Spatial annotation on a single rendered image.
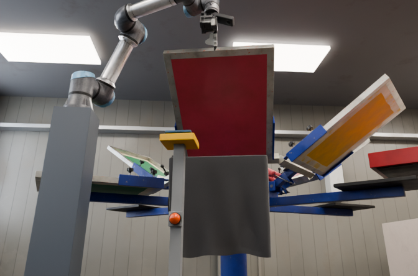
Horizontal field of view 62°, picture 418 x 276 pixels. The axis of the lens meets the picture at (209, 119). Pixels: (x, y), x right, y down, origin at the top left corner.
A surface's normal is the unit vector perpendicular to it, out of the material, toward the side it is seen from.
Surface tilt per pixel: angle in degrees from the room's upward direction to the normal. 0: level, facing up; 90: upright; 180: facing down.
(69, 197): 90
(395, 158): 90
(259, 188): 91
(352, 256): 90
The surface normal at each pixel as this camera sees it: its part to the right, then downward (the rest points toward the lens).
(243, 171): -0.10, -0.29
